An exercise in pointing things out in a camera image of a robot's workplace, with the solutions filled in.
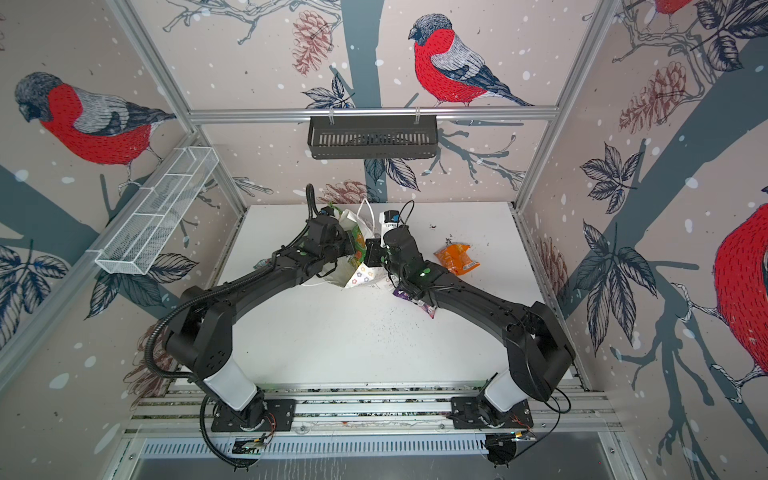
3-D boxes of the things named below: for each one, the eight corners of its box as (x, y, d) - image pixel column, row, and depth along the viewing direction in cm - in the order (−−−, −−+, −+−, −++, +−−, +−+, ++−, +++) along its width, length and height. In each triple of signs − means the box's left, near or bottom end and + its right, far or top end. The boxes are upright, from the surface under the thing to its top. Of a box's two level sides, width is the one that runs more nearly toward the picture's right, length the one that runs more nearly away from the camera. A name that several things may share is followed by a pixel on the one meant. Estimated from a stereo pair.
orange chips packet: (459, 282, 100) (462, 272, 95) (438, 258, 107) (440, 248, 102) (479, 269, 104) (483, 259, 99) (457, 247, 110) (459, 237, 105)
